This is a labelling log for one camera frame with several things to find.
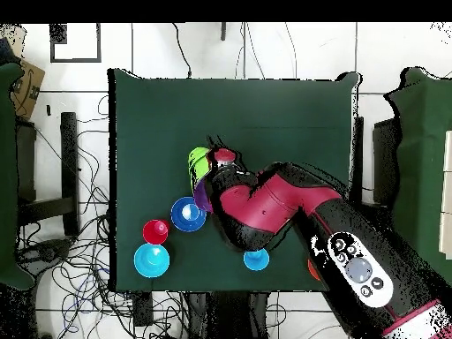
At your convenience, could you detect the red cup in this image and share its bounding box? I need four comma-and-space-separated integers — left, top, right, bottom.
141, 219, 170, 245

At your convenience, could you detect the green cloth side table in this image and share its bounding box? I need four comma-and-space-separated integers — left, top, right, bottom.
382, 66, 452, 283
0, 62, 35, 290

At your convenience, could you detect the purple bowl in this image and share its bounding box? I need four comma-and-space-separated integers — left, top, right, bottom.
192, 178, 215, 214

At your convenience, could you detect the light blue bowl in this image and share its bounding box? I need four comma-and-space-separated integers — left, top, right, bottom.
132, 243, 171, 279

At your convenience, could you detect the black box on floor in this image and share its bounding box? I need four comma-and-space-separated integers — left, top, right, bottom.
132, 290, 154, 328

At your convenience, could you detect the large green bowl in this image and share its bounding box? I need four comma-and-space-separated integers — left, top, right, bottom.
190, 154, 214, 186

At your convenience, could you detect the dark green tablecloth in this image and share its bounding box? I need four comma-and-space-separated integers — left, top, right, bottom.
107, 67, 361, 294

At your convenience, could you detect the dark blue bowl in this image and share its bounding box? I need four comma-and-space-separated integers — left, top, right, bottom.
169, 196, 208, 233

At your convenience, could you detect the black cable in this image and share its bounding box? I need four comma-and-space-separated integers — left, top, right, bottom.
171, 23, 192, 79

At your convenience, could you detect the cardboard box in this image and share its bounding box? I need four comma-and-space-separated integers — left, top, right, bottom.
10, 59, 46, 121

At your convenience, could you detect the deep orange bowl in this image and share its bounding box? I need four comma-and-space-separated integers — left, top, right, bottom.
306, 258, 321, 283

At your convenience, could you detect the light blue cup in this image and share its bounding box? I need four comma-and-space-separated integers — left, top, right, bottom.
242, 248, 270, 272

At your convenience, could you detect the black metal stand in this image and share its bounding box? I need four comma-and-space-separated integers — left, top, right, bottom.
350, 116, 402, 220
15, 111, 80, 237

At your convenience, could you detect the grey machine base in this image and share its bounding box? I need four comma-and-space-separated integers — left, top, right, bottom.
17, 238, 73, 273

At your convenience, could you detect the tangle of black cables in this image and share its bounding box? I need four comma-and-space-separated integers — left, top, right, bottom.
15, 94, 199, 339

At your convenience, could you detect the black square frame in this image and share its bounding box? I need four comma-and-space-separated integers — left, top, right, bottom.
49, 23, 102, 64

